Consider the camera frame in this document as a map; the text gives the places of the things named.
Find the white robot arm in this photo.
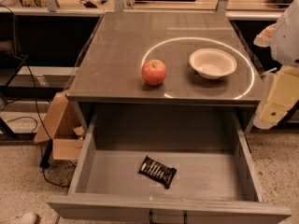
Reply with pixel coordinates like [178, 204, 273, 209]
[253, 0, 299, 130]

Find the white paper bowl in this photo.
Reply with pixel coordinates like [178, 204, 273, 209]
[189, 49, 237, 79]

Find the black drawer handle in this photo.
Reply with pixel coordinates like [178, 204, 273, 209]
[149, 211, 188, 224]

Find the background workbench shelf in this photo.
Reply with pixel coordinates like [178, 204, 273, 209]
[0, 0, 299, 21]

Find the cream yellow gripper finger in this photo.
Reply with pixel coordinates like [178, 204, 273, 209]
[253, 65, 299, 130]

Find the black floor cable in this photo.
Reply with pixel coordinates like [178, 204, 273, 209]
[0, 4, 71, 189]

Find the red apple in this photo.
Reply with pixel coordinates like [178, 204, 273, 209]
[141, 59, 166, 86]

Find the brown cardboard box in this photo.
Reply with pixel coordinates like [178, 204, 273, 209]
[34, 91, 86, 161]

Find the grey counter cabinet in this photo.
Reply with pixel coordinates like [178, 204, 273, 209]
[67, 12, 263, 127]

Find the white shoe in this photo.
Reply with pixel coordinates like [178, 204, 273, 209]
[7, 212, 38, 224]

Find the grey open top drawer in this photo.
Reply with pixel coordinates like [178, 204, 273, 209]
[48, 104, 292, 224]

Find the black rxbar chocolate wrapper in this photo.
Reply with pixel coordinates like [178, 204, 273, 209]
[138, 156, 177, 189]

